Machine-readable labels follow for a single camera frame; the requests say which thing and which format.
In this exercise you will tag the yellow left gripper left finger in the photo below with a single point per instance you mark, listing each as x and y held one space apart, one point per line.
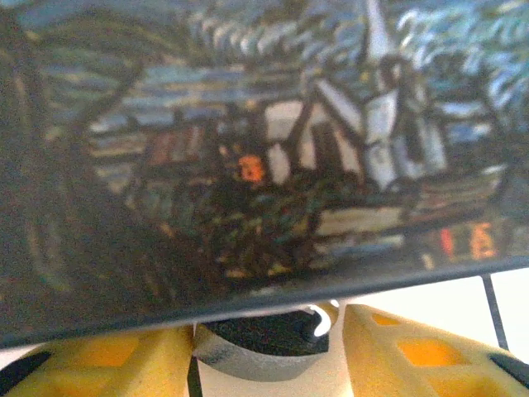
103 364

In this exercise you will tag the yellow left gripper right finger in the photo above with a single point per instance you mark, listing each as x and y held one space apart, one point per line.
413 364

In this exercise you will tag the small padlock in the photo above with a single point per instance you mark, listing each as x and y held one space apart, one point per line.
264 335

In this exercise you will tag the starry night painted box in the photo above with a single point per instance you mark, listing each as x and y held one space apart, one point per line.
206 144

